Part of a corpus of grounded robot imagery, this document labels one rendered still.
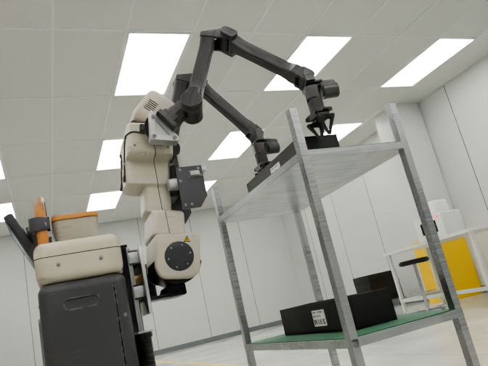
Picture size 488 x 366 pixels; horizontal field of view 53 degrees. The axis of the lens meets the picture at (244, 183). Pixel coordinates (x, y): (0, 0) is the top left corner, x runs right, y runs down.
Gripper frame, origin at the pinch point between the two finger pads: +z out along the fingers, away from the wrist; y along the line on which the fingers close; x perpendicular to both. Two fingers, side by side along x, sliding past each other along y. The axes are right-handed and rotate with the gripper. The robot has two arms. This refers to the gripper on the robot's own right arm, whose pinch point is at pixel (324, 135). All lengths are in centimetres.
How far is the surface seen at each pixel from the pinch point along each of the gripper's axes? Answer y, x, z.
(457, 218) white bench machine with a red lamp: 303, -355, 8
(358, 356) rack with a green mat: -11, 19, 74
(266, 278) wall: 949, -373, -12
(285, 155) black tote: 18.3, 8.1, -0.5
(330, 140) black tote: 5.6, -5.4, 0.1
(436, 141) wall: 397, -464, -123
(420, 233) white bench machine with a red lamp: 337, -325, 13
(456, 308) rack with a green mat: -11, -23, 69
